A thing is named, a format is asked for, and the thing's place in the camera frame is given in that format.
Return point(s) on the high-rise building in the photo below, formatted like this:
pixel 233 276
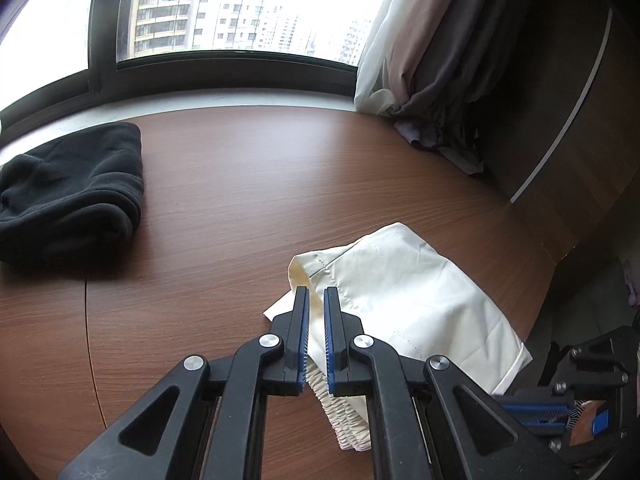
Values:
pixel 165 5

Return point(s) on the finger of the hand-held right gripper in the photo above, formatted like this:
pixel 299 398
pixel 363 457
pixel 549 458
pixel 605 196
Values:
pixel 595 360
pixel 542 427

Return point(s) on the white sheer curtain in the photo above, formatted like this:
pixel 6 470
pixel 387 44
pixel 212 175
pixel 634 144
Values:
pixel 385 50

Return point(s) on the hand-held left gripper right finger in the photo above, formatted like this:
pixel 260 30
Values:
pixel 345 355

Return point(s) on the cream white pants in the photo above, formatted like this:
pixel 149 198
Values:
pixel 400 290

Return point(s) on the black window frame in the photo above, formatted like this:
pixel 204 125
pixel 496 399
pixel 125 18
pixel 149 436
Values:
pixel 102 35

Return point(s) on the black folded garment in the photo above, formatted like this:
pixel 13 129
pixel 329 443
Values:
pixel 65 190

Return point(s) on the dark grey curtain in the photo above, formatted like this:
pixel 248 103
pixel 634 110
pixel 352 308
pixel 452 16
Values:
pixel 450 60

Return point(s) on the dark wooden cabinet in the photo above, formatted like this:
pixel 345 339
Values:
pixel 565 85

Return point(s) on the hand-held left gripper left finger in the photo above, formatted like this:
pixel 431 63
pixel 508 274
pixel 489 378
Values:
pixel 280 355

